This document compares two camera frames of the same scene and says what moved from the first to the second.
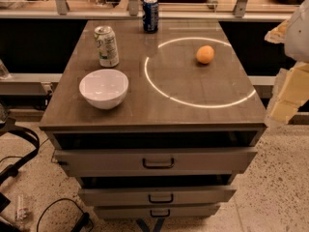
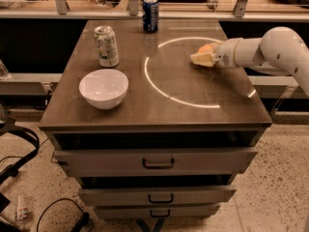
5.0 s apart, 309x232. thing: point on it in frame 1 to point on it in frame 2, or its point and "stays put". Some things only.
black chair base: (9, 125) stays put
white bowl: (104, 88) stays put
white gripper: (298, 36) to (224, 54)
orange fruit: (205, 54) stays put
